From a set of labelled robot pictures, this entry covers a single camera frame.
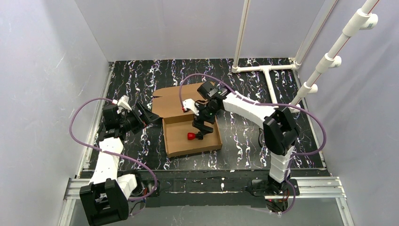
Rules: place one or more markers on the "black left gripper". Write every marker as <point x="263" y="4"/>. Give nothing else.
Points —
<point x="138" y="115"/>

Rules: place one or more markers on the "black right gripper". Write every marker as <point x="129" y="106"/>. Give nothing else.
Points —
<point x="202" y="125"/>

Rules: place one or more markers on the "small red ball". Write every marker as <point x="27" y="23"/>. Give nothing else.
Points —
<point x="191" y="136"/>

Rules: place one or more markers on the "brown cardboard box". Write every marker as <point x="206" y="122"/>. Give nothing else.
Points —
<point x="177" y="125"/>

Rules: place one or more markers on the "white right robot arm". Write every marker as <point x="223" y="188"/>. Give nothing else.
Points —
<point x="278" y="125"/>

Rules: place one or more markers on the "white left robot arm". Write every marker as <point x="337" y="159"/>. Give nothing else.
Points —
<point x="105" y="198"/>

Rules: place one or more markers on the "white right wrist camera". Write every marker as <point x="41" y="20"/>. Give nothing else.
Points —
<point x="190" y="105"/>

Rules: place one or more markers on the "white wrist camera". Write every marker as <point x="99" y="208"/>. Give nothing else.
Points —
<point x="190" y="105"/>
<point x="123" y="103"/>

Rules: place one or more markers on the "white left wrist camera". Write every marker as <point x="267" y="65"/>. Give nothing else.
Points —
<point x="123" y="103"/>

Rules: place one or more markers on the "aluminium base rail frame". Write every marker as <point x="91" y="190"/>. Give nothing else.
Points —
<point x="230" y="187"/>

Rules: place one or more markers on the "white PVC pipe frame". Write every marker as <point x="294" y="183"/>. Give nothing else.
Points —
<point x="295" y="62"/>

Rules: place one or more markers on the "white PVC camera pole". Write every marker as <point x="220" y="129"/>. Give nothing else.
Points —
<point x="362" y="19"/>

